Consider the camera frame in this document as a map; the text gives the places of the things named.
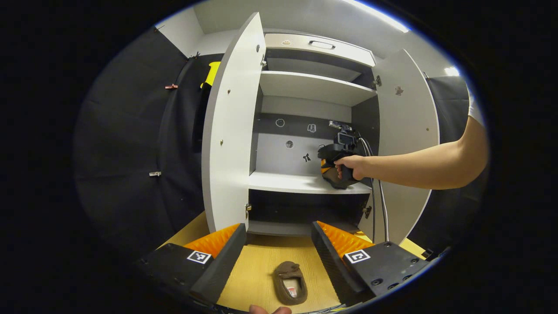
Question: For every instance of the black backdrop cloth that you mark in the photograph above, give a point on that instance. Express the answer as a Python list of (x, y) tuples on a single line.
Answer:
[(130, 152)]

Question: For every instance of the white shoe cabinet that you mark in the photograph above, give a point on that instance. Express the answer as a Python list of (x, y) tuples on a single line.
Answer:
[(305, 87)]

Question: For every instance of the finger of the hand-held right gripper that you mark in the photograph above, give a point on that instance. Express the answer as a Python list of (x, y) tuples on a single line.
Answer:
[(325, 164)]

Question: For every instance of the white cabinet door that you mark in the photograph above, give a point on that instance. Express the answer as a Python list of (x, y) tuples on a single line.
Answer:
[(231, 131), (409, 126)]

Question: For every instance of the beige cabinet drawer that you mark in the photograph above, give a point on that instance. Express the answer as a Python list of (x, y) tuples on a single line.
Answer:
[(301, 43)]

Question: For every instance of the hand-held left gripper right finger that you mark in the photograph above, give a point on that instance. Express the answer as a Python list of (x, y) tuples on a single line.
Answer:
[(331, 261)]

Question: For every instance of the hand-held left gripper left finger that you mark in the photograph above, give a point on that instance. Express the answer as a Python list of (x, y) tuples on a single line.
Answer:
[(224, 261)]

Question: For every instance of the brown shoe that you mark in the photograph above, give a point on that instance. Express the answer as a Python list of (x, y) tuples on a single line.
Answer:
[(328, 176), (290, 270)]

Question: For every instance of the white shirt sleeve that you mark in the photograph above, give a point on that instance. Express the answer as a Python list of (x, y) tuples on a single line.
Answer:
[(475, 111)]

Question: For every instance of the red cloth clip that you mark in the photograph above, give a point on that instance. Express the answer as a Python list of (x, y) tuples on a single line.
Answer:
[(171, 86)]

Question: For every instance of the small bright lamp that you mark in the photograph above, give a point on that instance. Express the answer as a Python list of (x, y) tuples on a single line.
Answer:
[(452, 70)]

